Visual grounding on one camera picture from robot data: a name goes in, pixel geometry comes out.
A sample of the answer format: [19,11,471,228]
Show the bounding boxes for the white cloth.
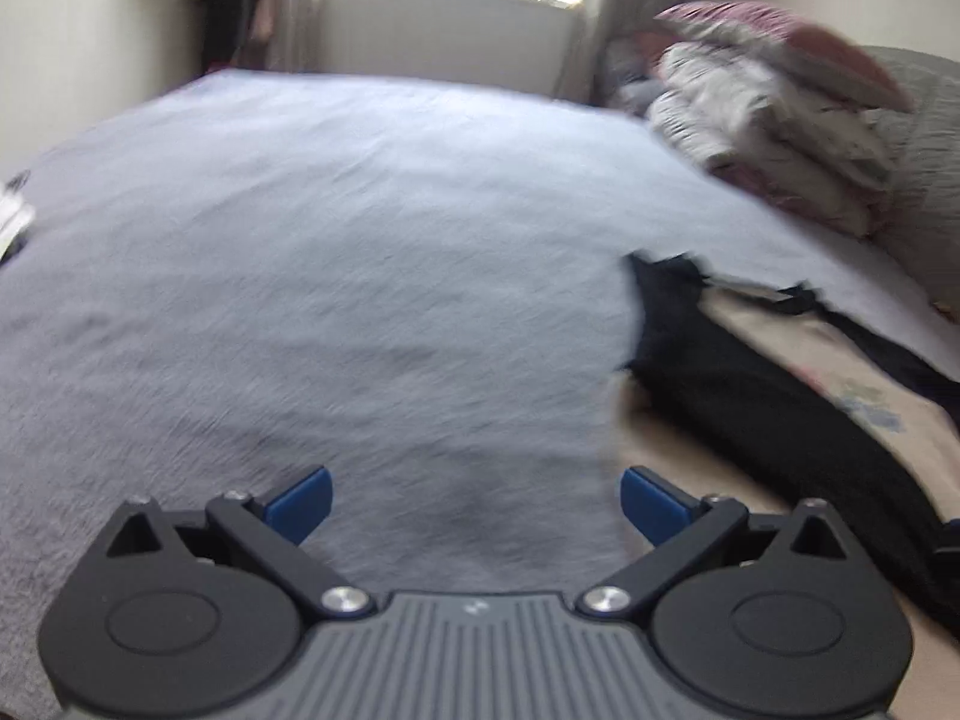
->
[0,195,37,263]

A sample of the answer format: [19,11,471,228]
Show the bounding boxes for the beige bear print sweatshirt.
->
[604,251,960,720]

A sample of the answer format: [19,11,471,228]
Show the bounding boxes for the dark hanging clothes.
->
[181,0,301,76]

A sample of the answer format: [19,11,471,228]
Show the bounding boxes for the grey quilted headboard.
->
[862,45,960,308]

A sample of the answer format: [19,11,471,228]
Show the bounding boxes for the dark grey cushion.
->
[600,34,668,117]

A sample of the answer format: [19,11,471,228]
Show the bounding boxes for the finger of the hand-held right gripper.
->
[932,516,960,567]

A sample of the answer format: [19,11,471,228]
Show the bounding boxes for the grey star print curtain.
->
[555,0,698,102]
[266,0,353,76]

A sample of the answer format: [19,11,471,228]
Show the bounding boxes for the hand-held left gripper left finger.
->
[105,465,376,620]

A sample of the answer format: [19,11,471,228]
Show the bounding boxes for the folded grey quilt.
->
[645,41,897,241]

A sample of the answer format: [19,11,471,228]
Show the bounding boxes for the grey bed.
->
[0,67,960,720]

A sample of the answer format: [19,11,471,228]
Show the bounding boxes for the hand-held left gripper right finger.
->
[576,466,860,620]

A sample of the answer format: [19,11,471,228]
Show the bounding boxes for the pink and grey pillow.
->
[654,1,916,113]

